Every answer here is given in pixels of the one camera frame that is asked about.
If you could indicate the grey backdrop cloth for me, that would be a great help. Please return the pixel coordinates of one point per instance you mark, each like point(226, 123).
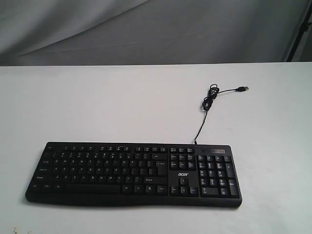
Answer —
point(147, 32)

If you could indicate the black acer keyboard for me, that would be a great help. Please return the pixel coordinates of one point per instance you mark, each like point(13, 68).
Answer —
point(135, 174)

